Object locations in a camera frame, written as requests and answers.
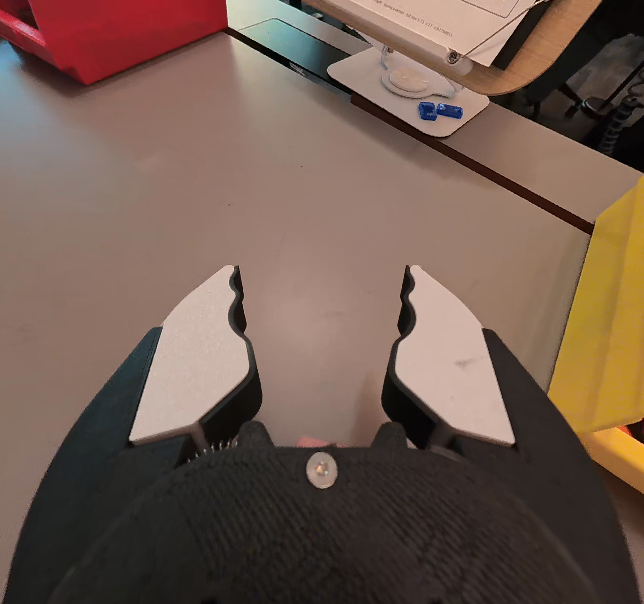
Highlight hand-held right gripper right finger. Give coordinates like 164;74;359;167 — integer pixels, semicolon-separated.
383;265;517;449

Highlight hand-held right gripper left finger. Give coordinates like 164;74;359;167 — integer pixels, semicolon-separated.
129;265;264;446

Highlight yellow plastic bin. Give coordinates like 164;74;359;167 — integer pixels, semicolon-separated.
547;177;644;494

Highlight red plastic bin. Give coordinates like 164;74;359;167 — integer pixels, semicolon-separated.
0;0;228;86

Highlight blue clip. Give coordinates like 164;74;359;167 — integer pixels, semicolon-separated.
418;101;465;122

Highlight white stand base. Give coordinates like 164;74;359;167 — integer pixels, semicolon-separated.
327;46;491;139

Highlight black coiled cable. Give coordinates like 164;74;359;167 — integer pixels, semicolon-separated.
579;61;644;152

